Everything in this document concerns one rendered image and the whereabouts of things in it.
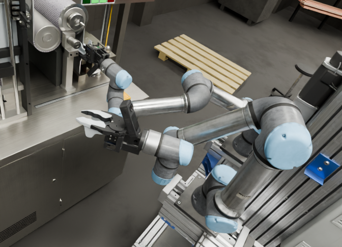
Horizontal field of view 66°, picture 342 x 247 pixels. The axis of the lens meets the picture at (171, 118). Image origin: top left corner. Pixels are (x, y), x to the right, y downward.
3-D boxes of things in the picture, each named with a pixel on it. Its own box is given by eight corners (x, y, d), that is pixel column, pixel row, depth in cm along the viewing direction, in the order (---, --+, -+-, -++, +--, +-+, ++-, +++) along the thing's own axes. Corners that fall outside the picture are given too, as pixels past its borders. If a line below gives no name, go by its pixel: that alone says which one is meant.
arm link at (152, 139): (159, 142, 78) (163, 127, 85) (144, 137, 77) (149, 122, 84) (152, 160, 82) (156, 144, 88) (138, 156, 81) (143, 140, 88)
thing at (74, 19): (73, 11, 112) (86, 16, 119) (70, 9, 113) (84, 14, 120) (66, 28, 115) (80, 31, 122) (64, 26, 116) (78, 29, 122)
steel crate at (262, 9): (228, 2, 693) (242, -28, 644) (266, 22, 663) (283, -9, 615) (214, 7, 627) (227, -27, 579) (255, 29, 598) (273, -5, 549)
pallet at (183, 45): (249, 80, 405) (253, 74, 397) (226, 102, 341) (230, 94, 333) (182, 39, 440) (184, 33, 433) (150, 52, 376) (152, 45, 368)
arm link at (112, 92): (105, 111, 125) (109, 92, 118) (105, 95, 132) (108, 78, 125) (122, 112, 127) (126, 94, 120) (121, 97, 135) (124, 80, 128)
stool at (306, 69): (303, 106, 395) (328, 75, 359) (289, 114, 366) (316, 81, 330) (277, 87, 415) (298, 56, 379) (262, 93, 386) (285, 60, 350)
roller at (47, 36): (35, 53, 114) (34, 27, 107) (6, 25, 123) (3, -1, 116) (60, 48, 122) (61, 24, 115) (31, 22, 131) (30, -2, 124)
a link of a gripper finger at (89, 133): (71, 136, 79) (102, 143, 80) (73, 120, 75) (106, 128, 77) (74, 130, 81) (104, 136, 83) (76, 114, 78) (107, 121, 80)
